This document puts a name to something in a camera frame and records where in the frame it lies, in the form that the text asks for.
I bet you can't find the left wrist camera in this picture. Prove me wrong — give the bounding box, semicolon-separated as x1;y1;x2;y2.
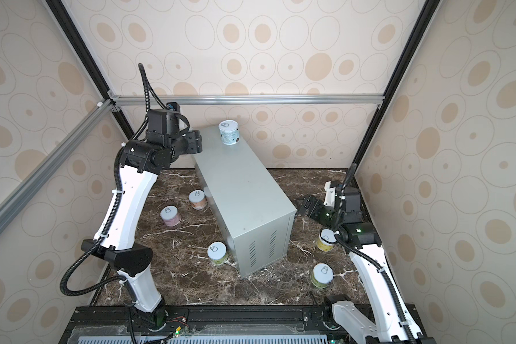
166;102;181;113

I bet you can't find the light green label can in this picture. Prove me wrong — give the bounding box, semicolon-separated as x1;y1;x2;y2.
207;242;227;265

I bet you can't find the left slanted aluminium bar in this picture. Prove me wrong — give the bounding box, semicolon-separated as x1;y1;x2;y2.
0;100;113;235

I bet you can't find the pink label can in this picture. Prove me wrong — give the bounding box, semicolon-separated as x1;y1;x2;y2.
160;206;181;227

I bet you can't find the grey metal cabinet box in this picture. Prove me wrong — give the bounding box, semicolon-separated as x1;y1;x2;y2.
193;126;296;278

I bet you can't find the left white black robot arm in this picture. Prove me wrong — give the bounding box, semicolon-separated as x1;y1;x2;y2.
60;64;202;315

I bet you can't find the horizontal aluminium frame bar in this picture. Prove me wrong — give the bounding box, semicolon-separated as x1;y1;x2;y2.
108;91;386;108

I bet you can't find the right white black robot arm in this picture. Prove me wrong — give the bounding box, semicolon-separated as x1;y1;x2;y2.
298;163;435;343

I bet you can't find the teal label can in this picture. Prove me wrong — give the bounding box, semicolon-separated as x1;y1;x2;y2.
218;120;239;146

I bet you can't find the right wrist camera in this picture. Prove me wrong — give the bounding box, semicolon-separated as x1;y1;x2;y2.
323;181;341;207

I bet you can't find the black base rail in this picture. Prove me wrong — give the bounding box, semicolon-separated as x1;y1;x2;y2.
60;305;382;343

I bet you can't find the green label can right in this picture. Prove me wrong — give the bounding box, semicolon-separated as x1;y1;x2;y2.
310;263;334;289

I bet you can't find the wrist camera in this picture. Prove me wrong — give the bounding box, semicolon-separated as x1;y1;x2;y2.
323;181;341;207
166;102;181;113

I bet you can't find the orange label can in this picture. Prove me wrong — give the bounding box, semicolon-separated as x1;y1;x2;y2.
188;190;207;210

